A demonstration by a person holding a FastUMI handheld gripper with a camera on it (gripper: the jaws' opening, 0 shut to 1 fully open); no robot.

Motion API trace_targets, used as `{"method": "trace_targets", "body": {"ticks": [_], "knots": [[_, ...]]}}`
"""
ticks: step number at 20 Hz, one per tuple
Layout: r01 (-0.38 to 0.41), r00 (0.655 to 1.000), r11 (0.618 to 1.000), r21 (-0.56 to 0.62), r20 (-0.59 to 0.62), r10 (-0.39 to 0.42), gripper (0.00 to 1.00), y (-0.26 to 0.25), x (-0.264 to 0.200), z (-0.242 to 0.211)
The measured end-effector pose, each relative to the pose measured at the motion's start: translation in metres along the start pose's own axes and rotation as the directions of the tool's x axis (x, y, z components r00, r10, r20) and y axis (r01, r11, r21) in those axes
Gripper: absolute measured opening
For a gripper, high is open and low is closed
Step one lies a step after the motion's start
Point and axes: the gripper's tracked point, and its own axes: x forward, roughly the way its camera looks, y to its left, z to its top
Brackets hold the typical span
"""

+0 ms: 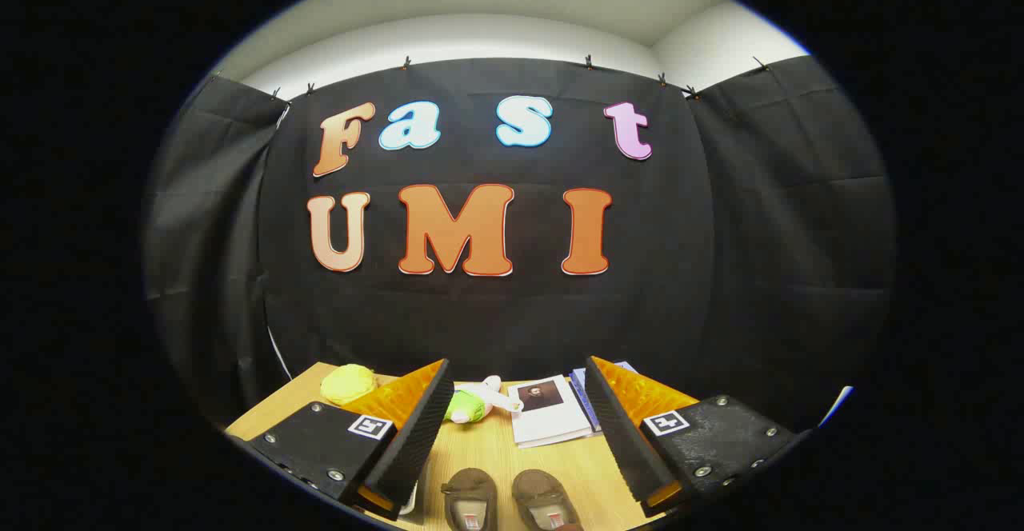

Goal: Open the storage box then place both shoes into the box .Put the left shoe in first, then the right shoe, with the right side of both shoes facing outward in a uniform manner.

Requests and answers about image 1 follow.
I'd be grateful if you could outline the brown fuzzy shoe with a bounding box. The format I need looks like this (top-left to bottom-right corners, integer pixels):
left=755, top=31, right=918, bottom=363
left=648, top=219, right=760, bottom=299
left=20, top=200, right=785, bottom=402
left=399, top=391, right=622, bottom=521
left=512, top=469, right=583, bottom=531
left=442, top=468, right=498, bottom=531

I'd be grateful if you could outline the white book with portrait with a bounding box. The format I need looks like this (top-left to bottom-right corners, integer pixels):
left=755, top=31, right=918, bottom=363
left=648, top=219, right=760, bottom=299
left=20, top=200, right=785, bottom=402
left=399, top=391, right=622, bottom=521
left=508, top=375, right=594, bottom=448

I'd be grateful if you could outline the pink plush toy green outfit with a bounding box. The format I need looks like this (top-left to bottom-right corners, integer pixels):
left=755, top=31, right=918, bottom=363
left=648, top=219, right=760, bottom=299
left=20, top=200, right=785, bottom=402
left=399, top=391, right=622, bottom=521
left=446, top=376, right=525, bottom=425

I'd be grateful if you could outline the yellow plush toy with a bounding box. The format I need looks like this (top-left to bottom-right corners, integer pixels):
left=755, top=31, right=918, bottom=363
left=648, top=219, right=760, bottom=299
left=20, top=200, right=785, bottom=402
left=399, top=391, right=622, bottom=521
left=321, top=364, right=378, bottom=405

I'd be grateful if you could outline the blue cover book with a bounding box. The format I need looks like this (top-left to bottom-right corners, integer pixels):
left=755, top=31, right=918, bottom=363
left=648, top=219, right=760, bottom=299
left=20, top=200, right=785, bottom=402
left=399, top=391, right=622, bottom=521
left=570, top=361, right=641, bottom=432

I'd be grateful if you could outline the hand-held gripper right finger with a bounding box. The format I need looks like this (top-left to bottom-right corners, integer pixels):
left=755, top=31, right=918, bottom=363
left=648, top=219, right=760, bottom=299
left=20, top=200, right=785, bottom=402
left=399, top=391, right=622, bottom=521
left=586, top=356, right=810, bottom=520

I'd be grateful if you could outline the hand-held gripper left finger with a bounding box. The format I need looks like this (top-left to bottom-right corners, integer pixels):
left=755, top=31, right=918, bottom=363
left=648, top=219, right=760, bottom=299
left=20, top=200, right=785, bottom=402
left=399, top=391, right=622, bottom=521
left=244, top=359, right=454, bottom=520

